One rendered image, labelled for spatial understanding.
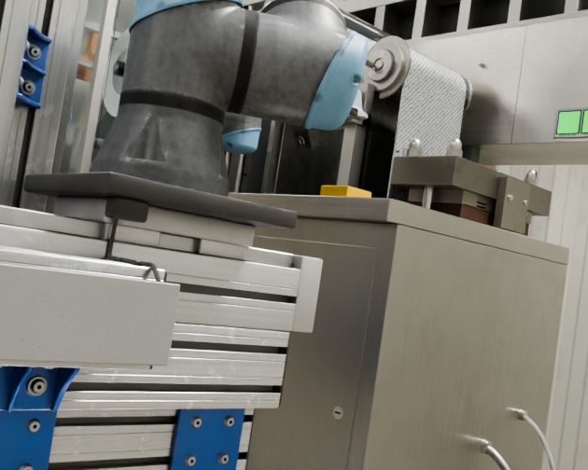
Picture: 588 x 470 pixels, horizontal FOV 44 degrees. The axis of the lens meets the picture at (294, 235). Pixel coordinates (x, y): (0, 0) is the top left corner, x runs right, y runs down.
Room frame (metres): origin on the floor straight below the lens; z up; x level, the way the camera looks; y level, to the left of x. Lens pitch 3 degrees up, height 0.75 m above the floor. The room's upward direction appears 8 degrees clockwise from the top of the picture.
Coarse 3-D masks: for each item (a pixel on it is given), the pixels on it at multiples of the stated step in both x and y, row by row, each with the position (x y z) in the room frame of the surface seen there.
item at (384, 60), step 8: (376, 56) 1.64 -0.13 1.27; (384, 56) 1.62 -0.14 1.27; (392, 56) 1.61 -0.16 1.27; (376, 64) 1.64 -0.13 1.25; (384, 64) 1.63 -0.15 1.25; (392, 64) 1.61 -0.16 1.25; (368, 72) 1.65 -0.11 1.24; (376, 72) 1.64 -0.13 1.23; (384, 72) 1.62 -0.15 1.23; (376, 80) 1.63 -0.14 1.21; (384, 80) 1.63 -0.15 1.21
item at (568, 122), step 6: (564, 114) 1.65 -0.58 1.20; (570, 114) 1.64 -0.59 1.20; (576, 114) 1.63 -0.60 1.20; (564, 120) 1.65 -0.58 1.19; (570, 120) 1.64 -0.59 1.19; (576, 120) 1.63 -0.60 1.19; (558, 126) 1.66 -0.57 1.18; (564, 126) 1.65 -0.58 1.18; (570, 126) 1.64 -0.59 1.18; (576, 126) 1.63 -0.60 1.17; (558, 132) 1.66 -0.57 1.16; (564, 132) 1.65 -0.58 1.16; (570, 132) 1.64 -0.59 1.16
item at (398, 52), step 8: (376, 48) 1.66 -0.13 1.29; (384, 48) 1.64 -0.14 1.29; (392, 48) 1.62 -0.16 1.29; (400, 48) 1.61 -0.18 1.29; (368, 56) 1.67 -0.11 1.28; (400, 56) 1.60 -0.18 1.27; (400, 64) 1.60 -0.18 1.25; (392, 72) 1.61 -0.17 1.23; (400, 72) 1.60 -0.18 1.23; (368, 80) 1.67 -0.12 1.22; (392, 80) 1.61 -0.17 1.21; (376, 88) 1.64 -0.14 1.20; (384, 88) 1.63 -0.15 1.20; (400, 88) 1.64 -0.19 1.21; (392, 96) 1.67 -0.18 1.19; (400, 96) 1.67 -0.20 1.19
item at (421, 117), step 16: (416, 96) 1.64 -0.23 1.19; (400, 112) 1.60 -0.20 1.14; (416, 112) 1.64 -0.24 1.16; (432, 112) 1.68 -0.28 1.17; (448, 112) 1.72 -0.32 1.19; (400, 128) 1.61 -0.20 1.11; (416, 128) 1.65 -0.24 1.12; (432, 128) 1.69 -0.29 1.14; (448, 128) 1.73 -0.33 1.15; (400, 144) 1.62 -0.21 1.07; (432, 144) 1.69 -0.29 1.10; (448, 144) 1.74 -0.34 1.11
